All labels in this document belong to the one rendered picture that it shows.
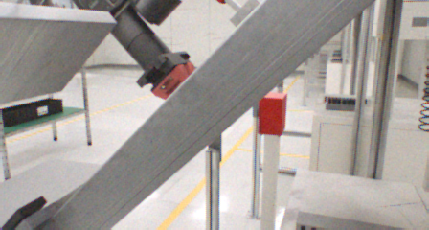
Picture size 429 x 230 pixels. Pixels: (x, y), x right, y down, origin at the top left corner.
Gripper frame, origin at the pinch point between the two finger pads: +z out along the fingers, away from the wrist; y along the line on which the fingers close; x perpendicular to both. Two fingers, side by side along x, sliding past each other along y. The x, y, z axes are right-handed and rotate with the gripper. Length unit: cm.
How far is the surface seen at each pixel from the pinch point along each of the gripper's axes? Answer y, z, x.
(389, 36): 49, 17, -32
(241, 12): -18.1, -1.4, -18.2
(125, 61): 865, -361, 477
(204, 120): -21.2, 3.8, -9.1
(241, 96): -21.2, 4.6, -13.5
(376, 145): 49, 38, -11
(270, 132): 79, 19, 20
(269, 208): 82, 45, 45
